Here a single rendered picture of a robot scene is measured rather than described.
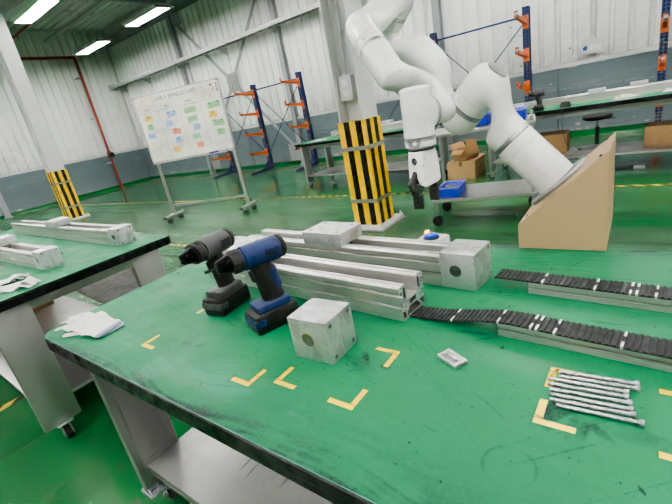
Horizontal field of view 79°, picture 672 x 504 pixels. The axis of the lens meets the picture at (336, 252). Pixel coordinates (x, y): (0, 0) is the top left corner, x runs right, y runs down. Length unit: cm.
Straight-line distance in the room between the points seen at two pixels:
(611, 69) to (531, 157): 710
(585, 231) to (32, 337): 219
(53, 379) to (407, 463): 197
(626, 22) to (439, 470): 807
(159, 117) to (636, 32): 734
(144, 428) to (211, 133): 527
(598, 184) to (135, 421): 157
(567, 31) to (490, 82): 717
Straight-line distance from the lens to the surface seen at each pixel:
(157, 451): 174
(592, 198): 123
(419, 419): 70
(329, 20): 442
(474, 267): 102
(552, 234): 127
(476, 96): 135
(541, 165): 135
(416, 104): 115
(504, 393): 75
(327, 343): 82
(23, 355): 232
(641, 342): 84
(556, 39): 854
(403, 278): 98
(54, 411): 244
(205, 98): 648
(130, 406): 161
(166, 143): 697
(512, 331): 88
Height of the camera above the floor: 126
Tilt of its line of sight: 19 degrees down
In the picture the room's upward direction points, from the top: 11 degrees counter-clockwise
